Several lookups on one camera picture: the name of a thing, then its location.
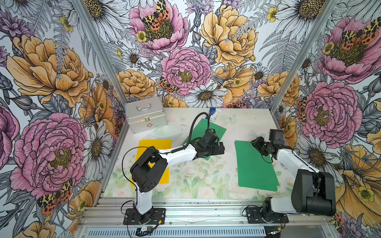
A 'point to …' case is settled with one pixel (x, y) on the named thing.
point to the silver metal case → (146, 114)
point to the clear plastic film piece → (167, 131)
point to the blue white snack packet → (213, 114)
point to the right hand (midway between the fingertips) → (251, 144)
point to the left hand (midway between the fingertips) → (216, 152)
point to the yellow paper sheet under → (159, 145)
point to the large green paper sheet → (254, 171)
